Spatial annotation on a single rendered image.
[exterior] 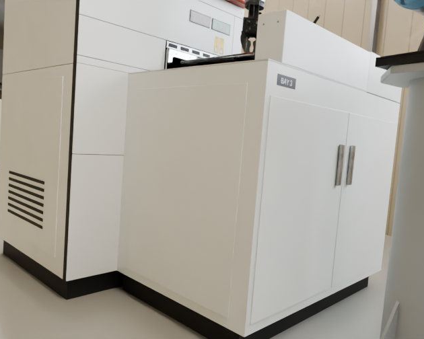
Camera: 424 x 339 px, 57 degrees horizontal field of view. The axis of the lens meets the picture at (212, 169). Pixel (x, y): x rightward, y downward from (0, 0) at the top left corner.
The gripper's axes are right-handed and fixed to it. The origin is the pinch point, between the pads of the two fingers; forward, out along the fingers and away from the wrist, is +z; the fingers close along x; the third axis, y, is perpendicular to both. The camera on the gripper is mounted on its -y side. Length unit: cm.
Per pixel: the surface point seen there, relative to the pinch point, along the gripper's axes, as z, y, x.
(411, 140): 27, 46, 46
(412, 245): 54, 49, 48
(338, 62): 3.7, 21.1, 29.2
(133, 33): -4.6, 12.9, -42.3
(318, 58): 4.8, 31.0, 21.9
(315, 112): 20.8, 30.8, 22.5
